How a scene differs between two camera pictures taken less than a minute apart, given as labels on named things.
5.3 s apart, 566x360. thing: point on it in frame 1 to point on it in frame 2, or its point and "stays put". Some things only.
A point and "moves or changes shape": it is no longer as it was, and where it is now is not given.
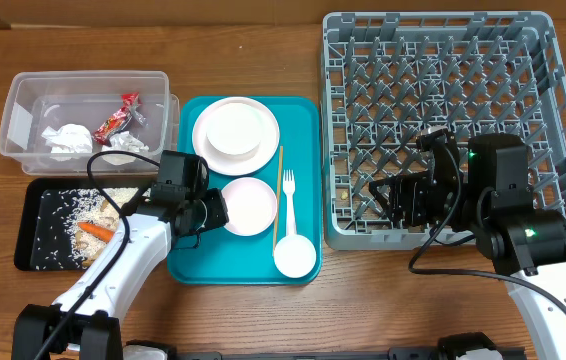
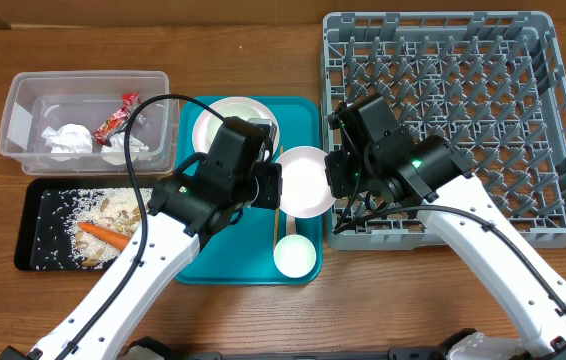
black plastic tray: [62, 223] stays put
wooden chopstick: [279, 201] stays put
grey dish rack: [386, 77] stays put
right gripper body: [435, 206] to [357, 176]
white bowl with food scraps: [251, 205] moves or changes shape
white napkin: [123, 141] stays put
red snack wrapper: [117, 122] stays put
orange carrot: [96, 231] stays put
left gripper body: [212, 211] to [270, 186]
